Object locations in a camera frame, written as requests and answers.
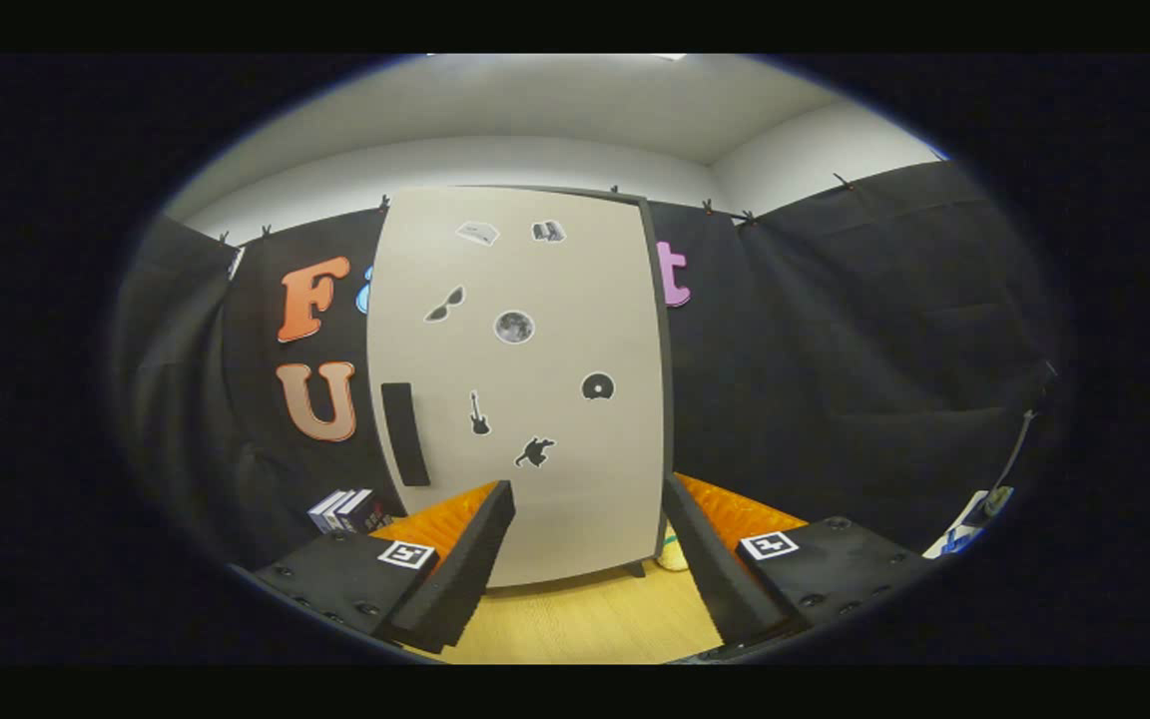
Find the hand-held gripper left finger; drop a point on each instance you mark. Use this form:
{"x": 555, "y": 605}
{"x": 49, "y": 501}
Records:
{"x": 460, "y": 569}

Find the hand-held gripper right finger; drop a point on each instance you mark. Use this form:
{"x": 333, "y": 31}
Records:
{"x": 720, "y": 569}

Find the pale yellow rounded object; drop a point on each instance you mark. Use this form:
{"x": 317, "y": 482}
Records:
{"x": 673, "y": 556}

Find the dark navy book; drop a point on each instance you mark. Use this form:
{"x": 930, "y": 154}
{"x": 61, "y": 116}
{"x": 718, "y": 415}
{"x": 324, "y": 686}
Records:
{"x": 370, "y": 511}

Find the light blue book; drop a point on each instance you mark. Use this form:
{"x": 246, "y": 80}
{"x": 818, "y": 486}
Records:
{"x": 325, "y": 511}

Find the grey cabinet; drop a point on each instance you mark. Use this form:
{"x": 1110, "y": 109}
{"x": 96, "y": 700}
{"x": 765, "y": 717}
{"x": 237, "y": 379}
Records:
{"x": 668, "y": 419}

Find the black backdrop cloth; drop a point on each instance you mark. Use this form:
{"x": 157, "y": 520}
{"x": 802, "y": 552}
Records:
{"x": 835, "y": 379}

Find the white side table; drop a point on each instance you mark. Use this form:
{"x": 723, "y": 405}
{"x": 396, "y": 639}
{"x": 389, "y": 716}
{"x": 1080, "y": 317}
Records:
{"x": 954, "y": 539}

